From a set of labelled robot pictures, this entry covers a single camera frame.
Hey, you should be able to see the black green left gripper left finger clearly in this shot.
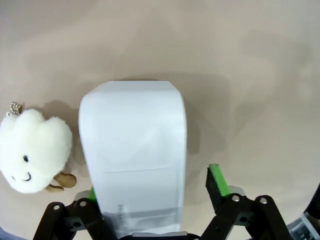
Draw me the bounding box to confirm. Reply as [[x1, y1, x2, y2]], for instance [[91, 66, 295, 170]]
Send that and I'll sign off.
[[32, 186, 118, 240]]

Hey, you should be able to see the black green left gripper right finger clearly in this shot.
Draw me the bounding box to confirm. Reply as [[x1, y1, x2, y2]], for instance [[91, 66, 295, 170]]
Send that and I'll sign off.
[[199, 163, 293, 240]]

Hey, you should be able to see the white plastic package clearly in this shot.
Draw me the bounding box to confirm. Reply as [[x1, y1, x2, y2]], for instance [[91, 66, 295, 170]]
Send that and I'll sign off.
[[78, 80, 188, 239]]

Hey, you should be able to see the grey object with white stripes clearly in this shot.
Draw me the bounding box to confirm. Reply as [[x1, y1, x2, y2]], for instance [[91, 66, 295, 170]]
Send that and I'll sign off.
[[285, 211, 320, 240]]

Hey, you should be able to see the white plush cloud keychain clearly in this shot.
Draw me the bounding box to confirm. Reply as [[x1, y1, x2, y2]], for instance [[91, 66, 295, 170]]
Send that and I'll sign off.
[[0, 101, 77, 195]]

